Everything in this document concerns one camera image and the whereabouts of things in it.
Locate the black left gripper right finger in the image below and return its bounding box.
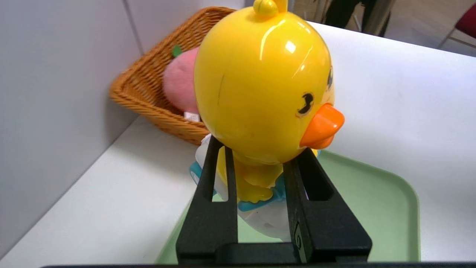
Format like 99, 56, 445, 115
283, 147, 373, 263

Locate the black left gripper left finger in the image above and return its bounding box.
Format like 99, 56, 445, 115
176, 135, 239, 264

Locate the pink plush peach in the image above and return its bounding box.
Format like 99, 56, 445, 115
163, 45, 202, 122

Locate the yellow duck scooter toy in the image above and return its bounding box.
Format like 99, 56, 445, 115
189, 0, 345, 242

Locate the orange wicker basket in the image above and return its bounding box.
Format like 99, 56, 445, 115
109, 6, 238, 146

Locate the light green plastic tray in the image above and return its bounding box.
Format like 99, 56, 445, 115
156, 150, 421, 263

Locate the dark background object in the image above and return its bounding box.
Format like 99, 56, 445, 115
324, 0, 395, 38

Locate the red background chair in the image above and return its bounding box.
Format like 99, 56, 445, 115
438, 3, 476, 50

